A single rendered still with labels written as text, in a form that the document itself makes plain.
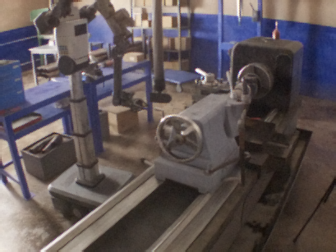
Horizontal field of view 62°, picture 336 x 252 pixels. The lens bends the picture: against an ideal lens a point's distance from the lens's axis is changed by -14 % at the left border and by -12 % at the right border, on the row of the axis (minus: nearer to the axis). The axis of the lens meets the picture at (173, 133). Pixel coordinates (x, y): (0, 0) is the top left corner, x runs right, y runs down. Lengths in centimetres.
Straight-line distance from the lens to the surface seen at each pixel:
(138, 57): 401
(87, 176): 258
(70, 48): 218
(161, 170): 151
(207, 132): 140
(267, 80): 223
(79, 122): 239
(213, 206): 138
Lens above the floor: 169
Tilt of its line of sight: 25 degrees down
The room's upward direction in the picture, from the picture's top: 1 degrees counter-clockwise
